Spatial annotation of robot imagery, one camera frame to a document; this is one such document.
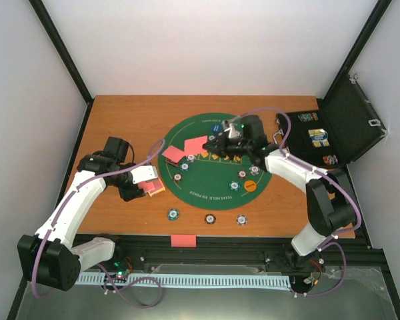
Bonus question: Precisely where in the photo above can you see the red card top seat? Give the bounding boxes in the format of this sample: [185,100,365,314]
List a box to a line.
[184,135,208,156]

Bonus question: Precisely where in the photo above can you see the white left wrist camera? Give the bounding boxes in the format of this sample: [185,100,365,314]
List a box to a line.
[130,165,159,184]

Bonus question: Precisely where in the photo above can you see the red white chips in case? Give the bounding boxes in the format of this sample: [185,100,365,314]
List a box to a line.
[323,155,339,166]

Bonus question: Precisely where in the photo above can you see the orange big blind button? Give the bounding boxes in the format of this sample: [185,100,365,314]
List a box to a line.
[243,180,257,193]

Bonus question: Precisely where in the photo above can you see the light blue cable duct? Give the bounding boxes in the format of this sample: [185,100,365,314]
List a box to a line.
[76,272,291,289]

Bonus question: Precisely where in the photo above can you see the black poker case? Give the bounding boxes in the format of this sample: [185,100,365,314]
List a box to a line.
[276,74,388,168]

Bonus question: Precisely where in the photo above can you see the blue white chip stack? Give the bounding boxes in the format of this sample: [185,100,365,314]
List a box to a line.
[236,215,247,225]

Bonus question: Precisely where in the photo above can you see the black aluminium frame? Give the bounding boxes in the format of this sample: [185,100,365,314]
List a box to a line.
[6,0,400,320]

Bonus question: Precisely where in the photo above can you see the green blue 50 chip stack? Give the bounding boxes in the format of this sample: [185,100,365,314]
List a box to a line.
[167,208,179,221]

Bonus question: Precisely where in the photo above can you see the silver case handle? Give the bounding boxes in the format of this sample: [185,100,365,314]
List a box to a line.
[273,130,284,145]

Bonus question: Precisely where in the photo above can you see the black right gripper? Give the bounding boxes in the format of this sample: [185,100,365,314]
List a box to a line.
[203,132,251,161]

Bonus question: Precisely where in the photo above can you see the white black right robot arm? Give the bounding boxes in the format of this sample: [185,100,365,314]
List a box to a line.
[203,115,361,270]

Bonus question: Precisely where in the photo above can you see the red backed card deck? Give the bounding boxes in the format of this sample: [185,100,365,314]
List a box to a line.
[138,179,163,193]

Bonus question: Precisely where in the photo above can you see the red card seat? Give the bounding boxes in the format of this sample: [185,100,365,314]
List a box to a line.
[184,135,208,156]
[162,145,185,163]

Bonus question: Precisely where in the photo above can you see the yellow playing card box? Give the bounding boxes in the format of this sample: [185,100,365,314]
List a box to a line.
[148,187,166,197]

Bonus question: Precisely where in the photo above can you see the round green poker mat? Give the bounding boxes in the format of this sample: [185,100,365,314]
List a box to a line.
[157,113,272,211]

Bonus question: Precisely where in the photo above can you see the blue gold card deck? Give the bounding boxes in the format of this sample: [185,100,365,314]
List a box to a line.
[308,129,330,147]

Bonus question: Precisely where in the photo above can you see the chips row in case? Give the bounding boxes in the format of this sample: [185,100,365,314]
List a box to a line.
[297,112,318,122]

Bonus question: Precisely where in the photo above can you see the triangular all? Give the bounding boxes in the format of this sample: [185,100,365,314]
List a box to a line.
[165,159,179,167]

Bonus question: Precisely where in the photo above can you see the blue small blind button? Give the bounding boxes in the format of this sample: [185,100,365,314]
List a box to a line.
[211,123,222,134]

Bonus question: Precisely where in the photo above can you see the brown 100 chip stack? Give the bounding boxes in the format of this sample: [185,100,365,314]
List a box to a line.
[205,214,216,225]

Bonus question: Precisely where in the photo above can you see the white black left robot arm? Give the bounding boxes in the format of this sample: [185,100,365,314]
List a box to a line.
[17,137,157,295]

